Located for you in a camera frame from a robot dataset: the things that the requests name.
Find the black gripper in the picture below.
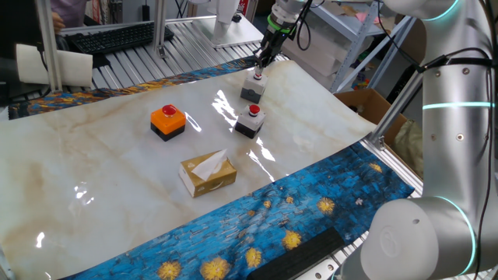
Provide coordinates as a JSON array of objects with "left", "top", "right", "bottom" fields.
[{"left": 253, "top": 30, "right": 292, "bottom": 79}]

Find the grey box red button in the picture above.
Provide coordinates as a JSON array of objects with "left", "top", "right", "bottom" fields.
[{"left": 240, "top": 72, "right": 269, "bottom": 105}]

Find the white box raised red button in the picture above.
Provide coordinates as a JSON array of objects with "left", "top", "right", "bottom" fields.
[{"left": 234, "top": 103, "right": 267, "bottom": 140}]

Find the orange box red mushroom button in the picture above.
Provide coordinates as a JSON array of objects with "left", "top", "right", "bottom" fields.
[{"left": 150, "top": 103, "right": 187, "bottom": 142}]

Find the bystander bare hand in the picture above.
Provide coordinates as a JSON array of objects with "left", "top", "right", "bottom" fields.
[{"left": 51, "top": 11, "right": 67, "bottom": 34}]

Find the white foam packing block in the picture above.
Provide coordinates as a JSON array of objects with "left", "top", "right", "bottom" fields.
[{"left": 282, "top": 15, "right": 353, "bottom": 79}]

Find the grey metal shelf rack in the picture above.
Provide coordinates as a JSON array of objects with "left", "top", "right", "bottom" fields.
[{"left": 307, "top": 0, "right": 417, "bottom": 94}]

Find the brown cardboard box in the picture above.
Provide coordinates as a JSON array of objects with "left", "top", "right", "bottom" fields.
[{"left": 333, "top": 88, "right": 409, "bottom": 147}]

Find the white tissue sheet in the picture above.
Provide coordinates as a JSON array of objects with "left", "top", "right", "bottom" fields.
[{"left": 191, "top": 149, "right": 229, "bottom": 182}]

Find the gold tissue box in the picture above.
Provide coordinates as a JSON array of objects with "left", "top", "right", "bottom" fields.
[{"left": 178, "top": 151, "right": 238, "bottom": 198}]

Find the black computer keyboard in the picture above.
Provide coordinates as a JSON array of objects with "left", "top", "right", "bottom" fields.
[{"left": 68, "top": 21, "right": 175, "bottom": 55}]

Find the blue starry painting cloth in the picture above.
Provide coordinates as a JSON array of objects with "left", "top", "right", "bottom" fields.
[{"left": 7, "top": 53, "right": 416, "bottom": 280}]

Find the olive cloth bag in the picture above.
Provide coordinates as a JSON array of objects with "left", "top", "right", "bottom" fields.
[{"left": 392, "top": 118, "right": 425, "bottom": 178}]

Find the white paper roll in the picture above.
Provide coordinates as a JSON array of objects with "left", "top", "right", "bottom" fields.
[{"left": 15, "top": 43, "right": 94, "bottom": 88}]

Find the purple shirt bystander torso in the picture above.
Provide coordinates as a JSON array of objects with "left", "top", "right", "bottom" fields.
[{"left": 50, "top": 0, "right": 89, "bottom": 28}]

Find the marble pattern mat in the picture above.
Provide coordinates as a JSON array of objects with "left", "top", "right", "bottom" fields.
[{"left": 0, "top": 60, "right": 377, "bottom": 280}]

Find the green flange ring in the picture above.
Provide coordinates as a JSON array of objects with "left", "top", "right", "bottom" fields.
[{"left": 266, "top": 14, "right": 297, "bottom": 35}]

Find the grey metal base plate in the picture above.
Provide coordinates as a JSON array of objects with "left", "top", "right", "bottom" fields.
[{"left": 192, "top": 15, "right": 265, "bottom": 50}]

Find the white pedestal column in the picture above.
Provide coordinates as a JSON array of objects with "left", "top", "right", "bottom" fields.
[{"left": 209, "top": 0, "right": 241, "bottom": 36}]

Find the aluminium profile post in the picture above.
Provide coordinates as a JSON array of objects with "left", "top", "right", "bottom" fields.
[
  {"left": 34, "top": 0, "right": 64, "bottom": 93},
  {"left": 153, "top": 0, "right": 169, "bottom": 59}
]

